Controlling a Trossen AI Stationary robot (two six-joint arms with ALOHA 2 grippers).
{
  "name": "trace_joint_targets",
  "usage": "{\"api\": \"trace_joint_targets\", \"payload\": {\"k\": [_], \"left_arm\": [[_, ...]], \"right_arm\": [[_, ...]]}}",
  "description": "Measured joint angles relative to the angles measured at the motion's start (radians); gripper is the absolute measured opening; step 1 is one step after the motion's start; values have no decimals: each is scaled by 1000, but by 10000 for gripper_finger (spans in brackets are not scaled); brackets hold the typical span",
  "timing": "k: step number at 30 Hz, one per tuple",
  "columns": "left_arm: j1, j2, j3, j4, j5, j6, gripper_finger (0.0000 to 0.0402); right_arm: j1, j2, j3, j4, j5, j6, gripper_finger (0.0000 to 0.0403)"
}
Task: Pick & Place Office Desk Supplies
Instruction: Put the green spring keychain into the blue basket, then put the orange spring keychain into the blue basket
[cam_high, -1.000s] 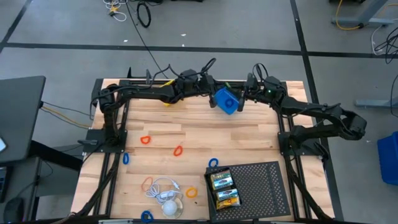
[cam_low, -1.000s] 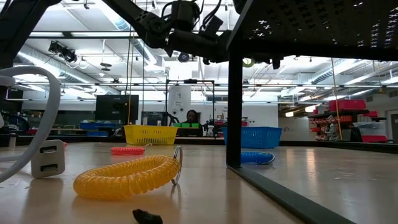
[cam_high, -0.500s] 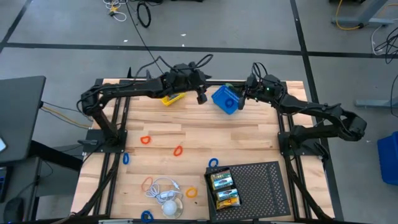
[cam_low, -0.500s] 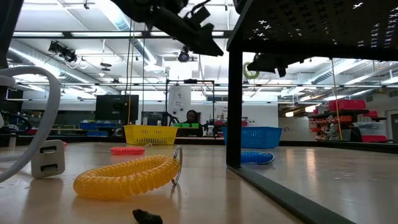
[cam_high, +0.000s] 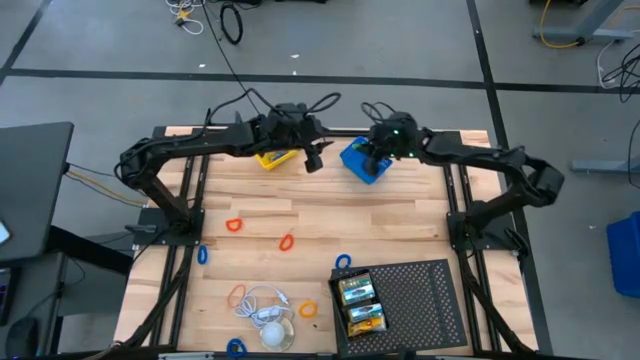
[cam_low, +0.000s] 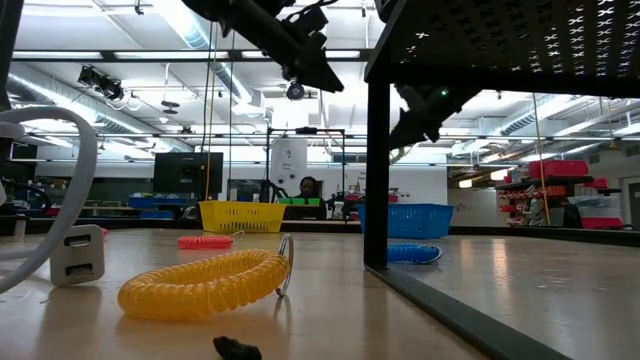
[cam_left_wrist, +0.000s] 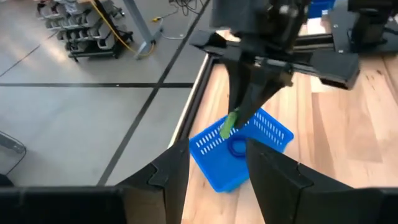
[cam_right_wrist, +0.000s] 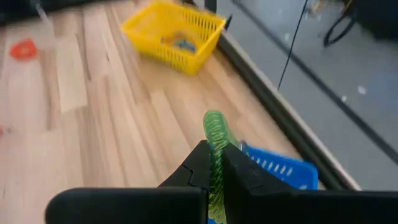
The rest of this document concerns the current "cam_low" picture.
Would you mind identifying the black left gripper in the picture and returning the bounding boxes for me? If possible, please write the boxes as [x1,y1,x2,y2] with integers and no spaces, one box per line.
[219,0,345,93]

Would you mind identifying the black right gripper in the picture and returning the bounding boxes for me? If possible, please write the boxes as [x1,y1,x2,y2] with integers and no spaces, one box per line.
[390,83,481,150]

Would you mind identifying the blue coil wristband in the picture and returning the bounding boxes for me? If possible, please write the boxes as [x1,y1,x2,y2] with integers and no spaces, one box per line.
[384,242,444,265]

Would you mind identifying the yellow plastic basket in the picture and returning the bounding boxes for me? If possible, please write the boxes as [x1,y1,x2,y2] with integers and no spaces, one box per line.
[198,200,288,234]

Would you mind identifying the red-orange coil wristband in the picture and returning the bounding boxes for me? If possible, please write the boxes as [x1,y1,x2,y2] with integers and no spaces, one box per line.
[178,230,245,250]

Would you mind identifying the yellow-orange coil wristband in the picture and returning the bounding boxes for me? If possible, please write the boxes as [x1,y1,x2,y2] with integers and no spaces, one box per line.
[117,233,296,321]

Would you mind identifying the blue plastic basket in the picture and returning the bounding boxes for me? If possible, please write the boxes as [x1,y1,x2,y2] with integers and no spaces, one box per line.
[355,202,455,240]

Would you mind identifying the white cabinet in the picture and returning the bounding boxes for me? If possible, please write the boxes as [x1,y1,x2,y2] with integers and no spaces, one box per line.
[269,138,309,220]

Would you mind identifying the black perforated metal shelf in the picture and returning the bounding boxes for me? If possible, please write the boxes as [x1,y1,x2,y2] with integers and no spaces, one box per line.
[360,0,640,360]

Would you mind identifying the person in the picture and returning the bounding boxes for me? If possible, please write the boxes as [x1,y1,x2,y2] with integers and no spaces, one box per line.
[293,175,327,220]

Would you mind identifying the storage rack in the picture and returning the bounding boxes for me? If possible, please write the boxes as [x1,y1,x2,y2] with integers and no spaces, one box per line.
[494,158,624,231]

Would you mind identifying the red storage bin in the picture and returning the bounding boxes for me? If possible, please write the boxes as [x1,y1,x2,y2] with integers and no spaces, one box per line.
[528,159,590,180]
[580,216,625,231]

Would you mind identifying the black monitor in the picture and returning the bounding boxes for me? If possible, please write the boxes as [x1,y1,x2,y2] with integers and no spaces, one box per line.
[152,151,225,202]

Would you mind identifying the black spotlight cluster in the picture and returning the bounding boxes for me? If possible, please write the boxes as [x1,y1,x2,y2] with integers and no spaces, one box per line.
[77,64,126,103]

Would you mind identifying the small blue bin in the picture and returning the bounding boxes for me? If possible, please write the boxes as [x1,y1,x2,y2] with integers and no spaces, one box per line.
[127,195,166,210]

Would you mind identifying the small black crumb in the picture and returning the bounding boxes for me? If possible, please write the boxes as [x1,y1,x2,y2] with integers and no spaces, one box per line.
[212,335,263,360]

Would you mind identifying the white USB charger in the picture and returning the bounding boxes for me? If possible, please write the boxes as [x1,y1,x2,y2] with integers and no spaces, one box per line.
[49,223,106,288]

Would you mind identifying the black stand frame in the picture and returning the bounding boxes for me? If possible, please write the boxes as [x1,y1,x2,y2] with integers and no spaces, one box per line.
[264,126,347,204]

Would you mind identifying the black aluminium rig frame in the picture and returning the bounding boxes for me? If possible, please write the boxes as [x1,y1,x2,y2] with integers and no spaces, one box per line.
[0,0,640,249]

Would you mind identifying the yellow hanging cable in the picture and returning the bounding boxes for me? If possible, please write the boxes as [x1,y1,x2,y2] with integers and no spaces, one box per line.
[531,94,552,226]

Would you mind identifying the silver ventilation duct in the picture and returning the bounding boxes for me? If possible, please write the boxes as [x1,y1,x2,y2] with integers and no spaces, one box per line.
[0,67,194,154]

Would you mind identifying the white cable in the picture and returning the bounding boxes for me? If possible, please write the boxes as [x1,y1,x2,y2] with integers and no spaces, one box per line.
[0,106,99,295]

